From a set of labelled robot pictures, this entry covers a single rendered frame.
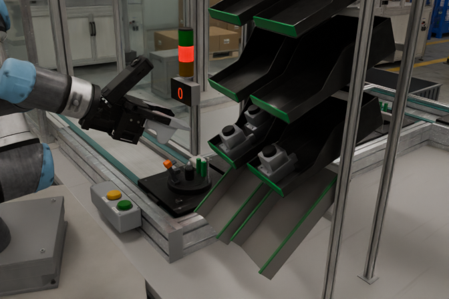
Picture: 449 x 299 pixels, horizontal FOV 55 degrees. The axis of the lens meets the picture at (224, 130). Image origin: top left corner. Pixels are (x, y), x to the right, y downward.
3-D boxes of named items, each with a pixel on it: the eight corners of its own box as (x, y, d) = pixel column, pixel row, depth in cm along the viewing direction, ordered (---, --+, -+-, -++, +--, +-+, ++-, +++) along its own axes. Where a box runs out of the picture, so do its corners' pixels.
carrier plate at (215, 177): (178, 219, 120) (177, 213, 119) (137, 185, 138) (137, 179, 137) (243, 193, 134) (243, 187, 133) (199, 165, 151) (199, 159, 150)
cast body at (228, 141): (230, 162, 100) (219, 139, 96) (222, 154, 104) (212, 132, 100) (260, 143, 102) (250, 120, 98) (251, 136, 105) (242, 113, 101)
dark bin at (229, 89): (238, 103, 91) (226, 74, 88) (210, 87, 102) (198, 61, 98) (337, 39, 98) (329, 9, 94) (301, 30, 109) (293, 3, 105)
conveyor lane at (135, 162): (179, 246, 124) (178, 217, 120) (73, 147, 185) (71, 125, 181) (253, 213, 140) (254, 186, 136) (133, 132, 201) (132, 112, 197)
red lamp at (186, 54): (184, 63, 139) (183, 47, 137) (176, 59, 143) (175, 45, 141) (196, 61, 142) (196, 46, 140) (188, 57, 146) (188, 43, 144)
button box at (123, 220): (119, 234, 122) (118, 215, 119) (91, 202, 137) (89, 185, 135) (142, 225, 126) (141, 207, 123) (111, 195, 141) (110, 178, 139)
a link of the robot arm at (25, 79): (1, 59, 78) (10, 51, 72) (62, 77, 85) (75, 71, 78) (-10, 100, 77) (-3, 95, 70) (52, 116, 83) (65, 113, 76)
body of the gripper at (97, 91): (129, 133, 93) (74, 118, 87) (143, 96, 92) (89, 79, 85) (140, 146, 87) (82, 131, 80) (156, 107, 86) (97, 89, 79)
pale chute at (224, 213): (228, 245, 104) (216, 238, 102) (204, 217, 115) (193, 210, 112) (301, 156, 105) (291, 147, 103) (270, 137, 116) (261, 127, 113)
